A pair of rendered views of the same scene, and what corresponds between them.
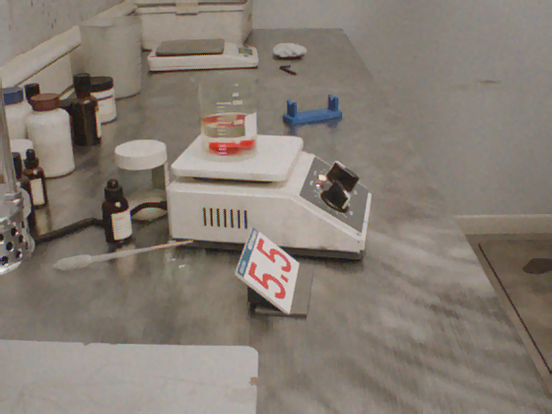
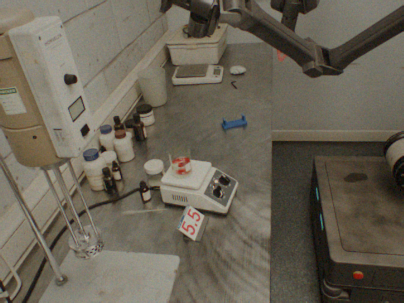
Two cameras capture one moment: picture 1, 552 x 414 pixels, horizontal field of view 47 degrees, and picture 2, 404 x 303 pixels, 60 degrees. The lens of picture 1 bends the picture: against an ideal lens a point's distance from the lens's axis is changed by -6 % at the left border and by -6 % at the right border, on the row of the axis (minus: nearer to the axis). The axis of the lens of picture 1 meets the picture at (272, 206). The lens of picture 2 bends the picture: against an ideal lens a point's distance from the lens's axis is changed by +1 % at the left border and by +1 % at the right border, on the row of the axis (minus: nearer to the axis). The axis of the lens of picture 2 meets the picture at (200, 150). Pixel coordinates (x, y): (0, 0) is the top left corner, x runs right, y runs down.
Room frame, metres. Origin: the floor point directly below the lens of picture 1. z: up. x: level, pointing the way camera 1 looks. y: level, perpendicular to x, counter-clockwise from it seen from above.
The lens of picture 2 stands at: (-0.11, -0.20, 1.44)
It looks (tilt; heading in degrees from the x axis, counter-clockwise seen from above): 34 degrees down; 13
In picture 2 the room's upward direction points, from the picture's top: 7 degrees counter-clockwise
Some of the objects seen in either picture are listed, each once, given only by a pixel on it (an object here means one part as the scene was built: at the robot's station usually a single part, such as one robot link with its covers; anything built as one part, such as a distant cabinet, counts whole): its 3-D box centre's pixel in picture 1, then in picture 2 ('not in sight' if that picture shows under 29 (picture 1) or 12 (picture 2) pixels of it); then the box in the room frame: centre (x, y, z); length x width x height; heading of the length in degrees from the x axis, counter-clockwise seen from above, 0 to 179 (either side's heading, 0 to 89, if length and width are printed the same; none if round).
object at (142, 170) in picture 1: (143, 180); (155, 174); (0.71, 0.15, 0.79); 0.06 x 0.06 x 0.08
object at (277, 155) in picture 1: (240, 155); (186, 172); (0.67, 0.03, 0.83); 0.12 x 0.12 x 0.01; 79
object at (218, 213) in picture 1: (264, 194); (196, 185); (0.67, 0.01, 0.79); 0.22 x 0.13 x 0.08; 79
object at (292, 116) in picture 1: (312, 108); (234, 120); (1.10, -0.07, 0.77); 0.10 x 0.03 x 0.04; 116
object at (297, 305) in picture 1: (277, 269); (193, 222); (0.54, 0.00, 0.77); 0.09 x 0.06 x 0.04; 173
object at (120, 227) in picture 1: (115, 208); (144, 189); (0.65, 0.17, 0.78); 0.03 x 0.03 x 0.07
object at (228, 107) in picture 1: (226, 117); (180, 162); (0.66, 0.05, 0.88); 0.07 x 0.06 x 0.08; 94
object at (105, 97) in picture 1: (96, 100); (145, 115); (1.12, 0.31, 0.79); 0.07 x 0.07 x 0.07
